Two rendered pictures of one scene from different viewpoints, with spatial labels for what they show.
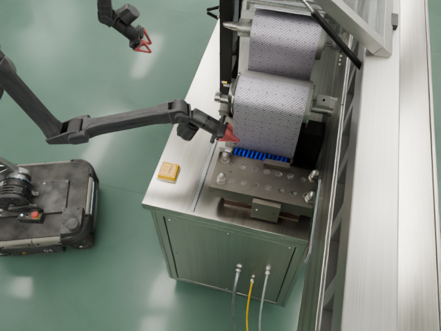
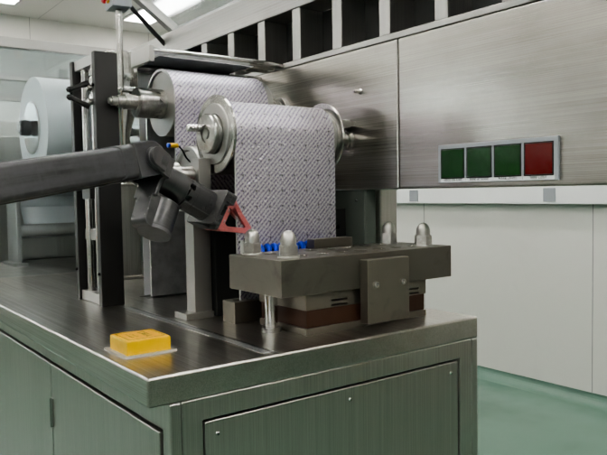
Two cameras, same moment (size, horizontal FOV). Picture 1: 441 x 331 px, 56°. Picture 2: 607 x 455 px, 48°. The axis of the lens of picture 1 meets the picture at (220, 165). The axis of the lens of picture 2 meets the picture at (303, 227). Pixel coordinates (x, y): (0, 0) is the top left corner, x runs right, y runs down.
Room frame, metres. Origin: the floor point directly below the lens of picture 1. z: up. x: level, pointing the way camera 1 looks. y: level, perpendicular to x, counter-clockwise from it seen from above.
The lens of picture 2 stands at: (0.09, 0.85, 1.14)
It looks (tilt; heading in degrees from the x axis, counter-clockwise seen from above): 3 degrees down; 309
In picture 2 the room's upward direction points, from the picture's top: 1 degrees counter-clockwise
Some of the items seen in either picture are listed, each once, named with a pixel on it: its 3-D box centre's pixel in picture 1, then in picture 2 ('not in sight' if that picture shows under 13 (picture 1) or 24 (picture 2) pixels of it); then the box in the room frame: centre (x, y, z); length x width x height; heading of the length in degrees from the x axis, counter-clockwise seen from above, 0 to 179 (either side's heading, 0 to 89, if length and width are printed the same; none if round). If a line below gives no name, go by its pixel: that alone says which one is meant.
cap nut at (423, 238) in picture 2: (311, 196); (423, 234); (0.73, -0.31, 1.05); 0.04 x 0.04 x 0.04
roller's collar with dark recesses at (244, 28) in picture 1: (247, 27); (148, 103); (1.28, -0.10, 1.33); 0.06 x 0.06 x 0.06; 76
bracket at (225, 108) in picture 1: (227, 121); (191, 238); (1.08, -0.03, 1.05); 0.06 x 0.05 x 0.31; 76
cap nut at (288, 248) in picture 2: (221, 176); (288, 244); (0.81, 0.00, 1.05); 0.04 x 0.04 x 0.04
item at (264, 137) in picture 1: (264, 138); (287, 208); (0.94, -0.16, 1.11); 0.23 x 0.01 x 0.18; 76
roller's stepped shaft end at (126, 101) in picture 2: (231, 25); (122, 101); (1.29, -0.04, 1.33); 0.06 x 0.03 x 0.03; 76
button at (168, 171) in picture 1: (168, 171); (140, 342); (0.93, 0.21, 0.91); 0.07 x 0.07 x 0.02; 76
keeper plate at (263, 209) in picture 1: (265, 211); (386, 289); (0.72, -0.16, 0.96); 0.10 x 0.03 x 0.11; 76
